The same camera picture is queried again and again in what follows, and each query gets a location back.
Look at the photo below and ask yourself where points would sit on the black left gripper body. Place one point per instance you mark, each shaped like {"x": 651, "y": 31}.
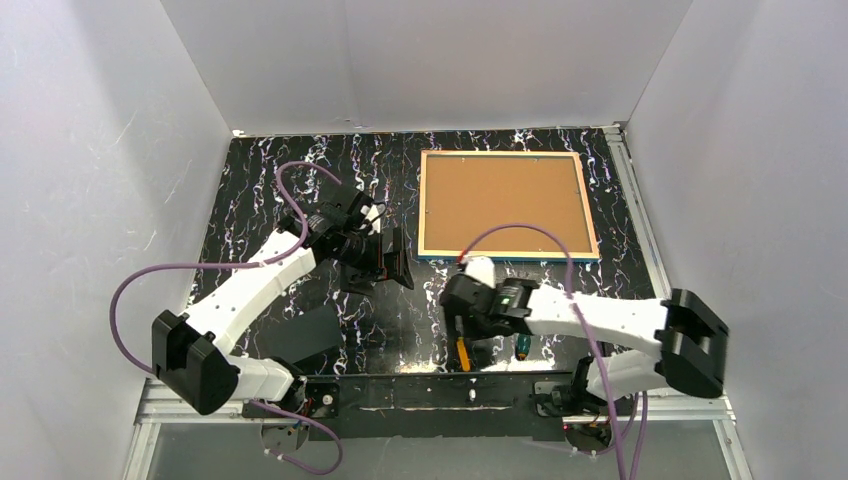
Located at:
{"x": 383, "y": 261}

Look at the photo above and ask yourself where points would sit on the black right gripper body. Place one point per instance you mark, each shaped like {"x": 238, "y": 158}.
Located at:
{"x": 457, "y": 318}

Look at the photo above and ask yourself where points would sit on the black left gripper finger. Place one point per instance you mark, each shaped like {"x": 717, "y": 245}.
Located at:
{"x": 360, "y": 282}
{"x": 396, "y": 258}

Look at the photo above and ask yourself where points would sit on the yellow handled screwdriver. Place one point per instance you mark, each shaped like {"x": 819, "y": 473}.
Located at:
{"x": 461, "y": 347}

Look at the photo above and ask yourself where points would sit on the blue picture frame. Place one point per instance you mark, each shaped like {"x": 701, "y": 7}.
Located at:
{"x": 506, "y": 205}

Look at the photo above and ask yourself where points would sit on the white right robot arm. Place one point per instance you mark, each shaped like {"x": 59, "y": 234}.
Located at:
{"x": 679, "y": 342}

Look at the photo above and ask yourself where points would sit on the black right arm base motor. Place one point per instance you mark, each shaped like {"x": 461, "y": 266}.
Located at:
{"x": 571, "y": 399}

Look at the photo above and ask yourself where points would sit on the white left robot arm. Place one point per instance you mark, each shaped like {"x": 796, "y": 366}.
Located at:
{"x": 192, "y": 351}

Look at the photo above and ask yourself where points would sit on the black square pad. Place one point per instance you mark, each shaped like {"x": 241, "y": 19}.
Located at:
{"x": 304, "y": 341}

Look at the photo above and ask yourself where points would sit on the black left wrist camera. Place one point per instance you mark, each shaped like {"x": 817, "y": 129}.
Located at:
{"x": 339, "y": 210}

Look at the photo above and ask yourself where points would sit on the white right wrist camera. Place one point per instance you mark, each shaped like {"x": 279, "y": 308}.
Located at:
{"x": 479, "y": 268}

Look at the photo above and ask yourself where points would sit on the green handled screwdriver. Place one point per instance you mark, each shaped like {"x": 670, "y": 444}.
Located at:
{"x": 522, "y": 347}

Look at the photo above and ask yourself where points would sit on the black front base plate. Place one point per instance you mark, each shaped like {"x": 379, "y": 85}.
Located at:
{"x": 450, "y": 405}

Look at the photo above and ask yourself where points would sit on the aluminium right side rail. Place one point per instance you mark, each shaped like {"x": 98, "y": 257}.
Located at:
{"x": 615, "y": 139}

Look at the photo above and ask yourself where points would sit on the aluminium rail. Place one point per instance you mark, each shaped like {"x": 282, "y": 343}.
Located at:
{"x": 160, "y": 407}
{"x": 615, "y": 139}

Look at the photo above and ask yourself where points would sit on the aluminium front rail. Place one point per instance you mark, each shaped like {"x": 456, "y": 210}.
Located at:
{"x": 160, "y": 407}

